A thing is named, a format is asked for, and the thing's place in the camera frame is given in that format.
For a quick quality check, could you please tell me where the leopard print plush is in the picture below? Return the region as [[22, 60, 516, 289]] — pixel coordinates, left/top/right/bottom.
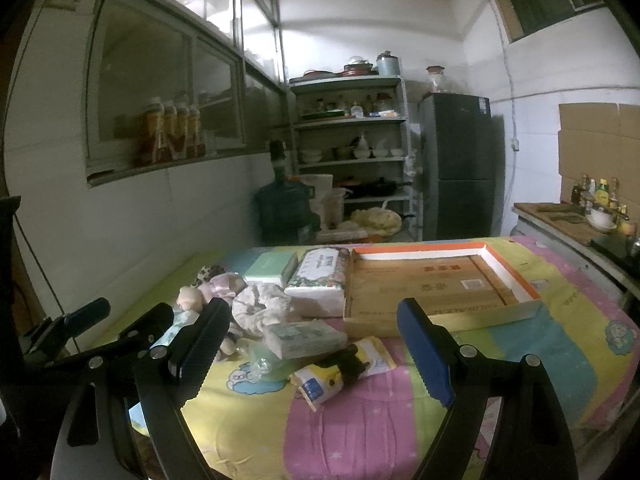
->
[[194, 264, 224, 286]]

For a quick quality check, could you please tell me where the white floral cloth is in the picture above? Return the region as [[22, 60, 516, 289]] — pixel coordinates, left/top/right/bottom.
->
[[232, 284, 294, 337]]

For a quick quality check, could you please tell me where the pale green towel pack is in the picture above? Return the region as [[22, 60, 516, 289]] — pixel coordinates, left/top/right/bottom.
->
[[262, 320, 348, 360]]

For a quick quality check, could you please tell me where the green plastic bagged cloth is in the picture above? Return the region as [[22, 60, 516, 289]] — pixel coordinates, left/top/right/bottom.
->
[[238, 338, 303, 382]]

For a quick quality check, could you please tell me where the green tissue box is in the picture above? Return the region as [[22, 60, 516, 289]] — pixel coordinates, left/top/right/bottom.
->
[[243, 252, 298, 288]]

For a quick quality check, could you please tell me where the orange rimmed cardboard tray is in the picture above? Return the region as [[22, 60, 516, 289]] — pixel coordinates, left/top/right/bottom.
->
[[343, 240, 541, 339]]

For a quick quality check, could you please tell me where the floral tissue pack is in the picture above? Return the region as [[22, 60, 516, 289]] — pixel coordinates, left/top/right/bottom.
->
[[284, 246, 350, 318]]

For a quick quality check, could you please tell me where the orange drink bottles row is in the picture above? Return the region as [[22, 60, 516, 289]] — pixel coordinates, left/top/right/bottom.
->
[[137, 96, 207, 166]]

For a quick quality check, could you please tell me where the kitchen counter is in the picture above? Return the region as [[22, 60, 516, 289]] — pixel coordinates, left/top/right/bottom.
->
[[512, 203, 639, 309]]

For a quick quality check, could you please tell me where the white bowl on counter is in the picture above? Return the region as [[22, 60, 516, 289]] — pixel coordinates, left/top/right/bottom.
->
[[586, 208, 617, 233]]

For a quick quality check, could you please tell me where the yellow green bottle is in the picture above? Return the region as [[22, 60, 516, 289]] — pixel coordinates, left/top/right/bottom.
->
[[594, 179, 610, 207]]

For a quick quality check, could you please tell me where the metal shelf rack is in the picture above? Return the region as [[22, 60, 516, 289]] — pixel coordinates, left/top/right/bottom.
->
[[290, 75, 421, 240]]

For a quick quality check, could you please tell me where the dark refrigerator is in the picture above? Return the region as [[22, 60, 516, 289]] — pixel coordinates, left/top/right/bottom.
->
[[419, 93, 496, 240]]

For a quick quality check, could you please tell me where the teal pot on shelf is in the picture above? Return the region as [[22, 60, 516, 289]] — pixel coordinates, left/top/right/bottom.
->
[[376, 51, 401, 76]]

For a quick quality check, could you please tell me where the glass jar on fridge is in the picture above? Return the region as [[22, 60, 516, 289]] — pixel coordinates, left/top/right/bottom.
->
[[426, 65, 448, 93]]

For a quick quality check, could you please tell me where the cardboard on wall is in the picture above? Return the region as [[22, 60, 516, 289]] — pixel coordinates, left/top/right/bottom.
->
[[558, 103, 640, 205]]

